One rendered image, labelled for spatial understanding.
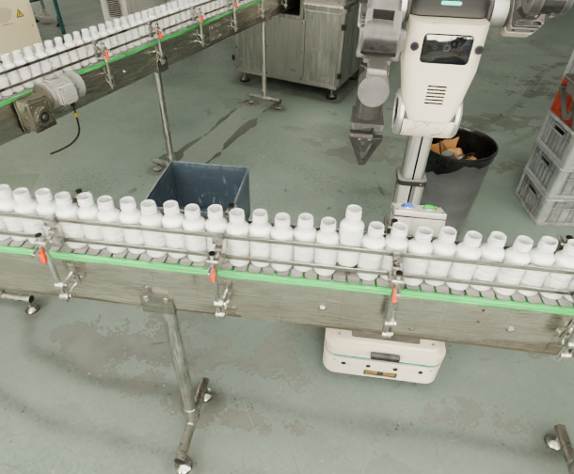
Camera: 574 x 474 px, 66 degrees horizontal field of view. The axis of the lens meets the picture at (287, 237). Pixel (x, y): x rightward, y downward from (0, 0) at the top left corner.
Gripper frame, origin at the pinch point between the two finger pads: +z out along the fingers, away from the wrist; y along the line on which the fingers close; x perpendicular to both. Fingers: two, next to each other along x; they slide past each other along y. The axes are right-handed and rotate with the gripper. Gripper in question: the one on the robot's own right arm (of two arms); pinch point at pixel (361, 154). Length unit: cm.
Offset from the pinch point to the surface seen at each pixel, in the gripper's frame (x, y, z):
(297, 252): -12.9, 1.8, 28.1
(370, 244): 5.0, 2.6, 22.4
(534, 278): 46, 2, 28
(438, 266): 22.7, 2.2, 27.4
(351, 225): -0.2, 1.5, 18.1
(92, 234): -69, 2, 29
